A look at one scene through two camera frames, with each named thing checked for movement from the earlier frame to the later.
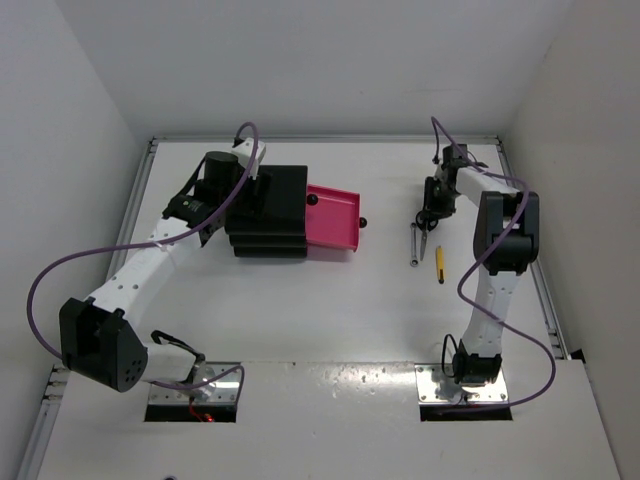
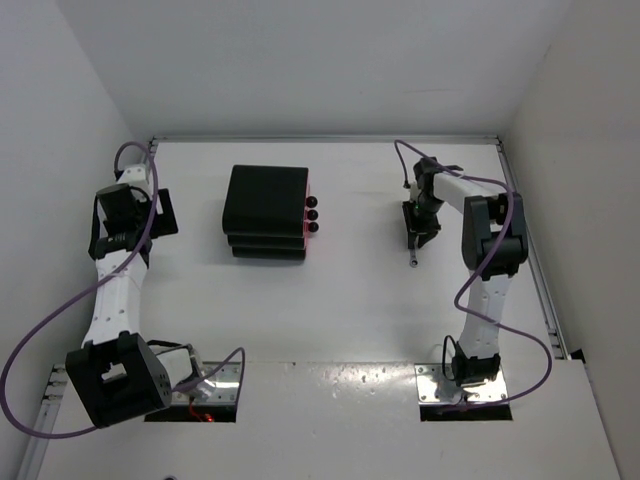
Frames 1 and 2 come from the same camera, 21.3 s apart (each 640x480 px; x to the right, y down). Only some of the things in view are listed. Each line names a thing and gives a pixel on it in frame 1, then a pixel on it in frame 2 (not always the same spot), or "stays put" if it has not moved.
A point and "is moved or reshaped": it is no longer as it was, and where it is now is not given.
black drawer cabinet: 283,233 stays put
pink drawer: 334,220 is moved or reshaped
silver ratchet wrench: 414,261 stays put
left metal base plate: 226,391 stays put
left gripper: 252,205 → 162,222
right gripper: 430,203 → 426,232
